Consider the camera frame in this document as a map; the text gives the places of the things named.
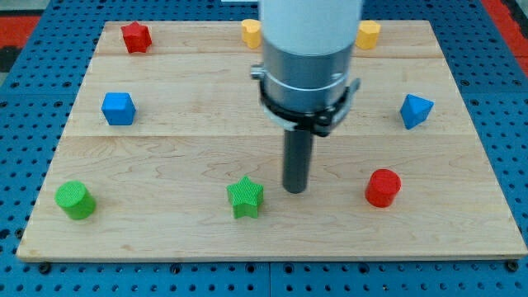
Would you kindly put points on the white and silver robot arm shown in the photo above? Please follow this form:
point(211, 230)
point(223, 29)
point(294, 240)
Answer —
point(306, 51)

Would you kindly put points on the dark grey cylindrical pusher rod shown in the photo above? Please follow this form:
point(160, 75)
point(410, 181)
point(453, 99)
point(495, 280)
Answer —
point(298, 146)

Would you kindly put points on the green star block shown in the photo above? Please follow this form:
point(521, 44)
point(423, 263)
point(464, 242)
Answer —
point(245, 197)

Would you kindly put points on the light wooden board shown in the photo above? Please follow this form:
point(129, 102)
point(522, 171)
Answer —
point(160, 183)

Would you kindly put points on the yellow block left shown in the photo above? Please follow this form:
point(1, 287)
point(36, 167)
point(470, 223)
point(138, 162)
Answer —
point(251, 33)

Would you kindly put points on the yellow block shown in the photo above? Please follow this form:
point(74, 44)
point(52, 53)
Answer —
point(251, 33)
point(367, 35)

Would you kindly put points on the red cylinder block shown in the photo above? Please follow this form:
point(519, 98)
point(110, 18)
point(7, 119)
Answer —
point(382, 188)

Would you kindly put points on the blue cube block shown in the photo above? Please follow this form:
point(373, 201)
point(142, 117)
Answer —
point(118, 108)

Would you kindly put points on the blue pyramid block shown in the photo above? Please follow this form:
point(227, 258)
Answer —
point(415, 110)

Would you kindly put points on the yellow block right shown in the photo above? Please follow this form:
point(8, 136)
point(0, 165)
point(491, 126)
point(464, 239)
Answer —
point(367, 35)

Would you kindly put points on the red star block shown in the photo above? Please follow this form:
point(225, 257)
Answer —
point(137, 37)

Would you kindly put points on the green cylinder block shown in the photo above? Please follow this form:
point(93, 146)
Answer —
point(75, 200)

